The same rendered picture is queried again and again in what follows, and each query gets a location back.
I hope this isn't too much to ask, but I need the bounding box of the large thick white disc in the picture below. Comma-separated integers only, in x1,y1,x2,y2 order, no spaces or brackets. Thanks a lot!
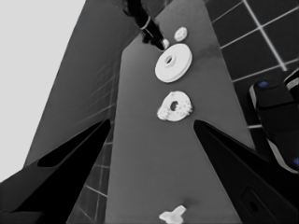
154,42,193,84

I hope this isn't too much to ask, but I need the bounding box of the white round carrier with pins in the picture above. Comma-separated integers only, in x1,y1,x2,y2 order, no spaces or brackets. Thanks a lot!
156,90,193,122

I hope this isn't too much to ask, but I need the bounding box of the small white T-shaped piece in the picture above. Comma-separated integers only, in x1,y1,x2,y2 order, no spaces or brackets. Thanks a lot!
158,204,187,224

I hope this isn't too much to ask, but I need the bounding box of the dark robot body block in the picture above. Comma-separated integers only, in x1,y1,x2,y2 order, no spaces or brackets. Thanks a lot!
249,68,299,175

